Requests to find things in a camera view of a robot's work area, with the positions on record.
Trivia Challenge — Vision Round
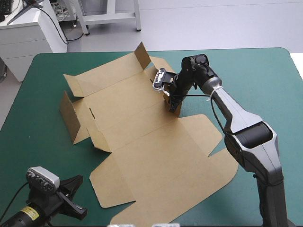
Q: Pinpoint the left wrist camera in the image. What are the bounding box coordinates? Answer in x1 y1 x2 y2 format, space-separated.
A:
25 166 61 196

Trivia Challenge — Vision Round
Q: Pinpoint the white metal table frame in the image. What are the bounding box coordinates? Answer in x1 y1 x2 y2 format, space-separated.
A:
77 0 143 37

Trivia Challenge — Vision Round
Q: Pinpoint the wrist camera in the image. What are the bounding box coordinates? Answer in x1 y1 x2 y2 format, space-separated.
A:
152 68 168 92
25 166 61 196

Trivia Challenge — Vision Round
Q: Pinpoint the thin black power cable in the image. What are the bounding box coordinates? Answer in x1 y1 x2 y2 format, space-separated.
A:
35 1 70 45

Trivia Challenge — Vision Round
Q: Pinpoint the round grey floor base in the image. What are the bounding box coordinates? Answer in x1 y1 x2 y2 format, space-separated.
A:
61 19 84 42

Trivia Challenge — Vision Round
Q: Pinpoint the white cable bundle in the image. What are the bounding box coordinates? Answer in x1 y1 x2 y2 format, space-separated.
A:
53 1 77 22

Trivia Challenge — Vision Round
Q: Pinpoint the white cabinet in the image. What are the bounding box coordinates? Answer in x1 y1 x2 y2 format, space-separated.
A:
0 0 70 83

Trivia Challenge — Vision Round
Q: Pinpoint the brown cardboard box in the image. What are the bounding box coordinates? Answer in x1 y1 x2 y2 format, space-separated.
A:
59 42 240 226

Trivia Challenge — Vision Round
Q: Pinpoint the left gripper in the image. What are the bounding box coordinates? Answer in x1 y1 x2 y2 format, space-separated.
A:
26 174 89 221

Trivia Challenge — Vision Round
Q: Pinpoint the grey monitor stand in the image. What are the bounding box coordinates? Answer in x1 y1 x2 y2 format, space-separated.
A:
6 0 45 26

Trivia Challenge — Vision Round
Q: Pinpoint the black keyboard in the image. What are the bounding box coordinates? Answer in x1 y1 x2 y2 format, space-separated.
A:
0 0 13 17

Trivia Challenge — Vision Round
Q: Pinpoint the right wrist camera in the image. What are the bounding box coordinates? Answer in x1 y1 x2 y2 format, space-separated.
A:
152 68 168 92

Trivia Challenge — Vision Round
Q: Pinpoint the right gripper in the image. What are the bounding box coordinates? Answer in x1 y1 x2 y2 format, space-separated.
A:
169 70 194 114

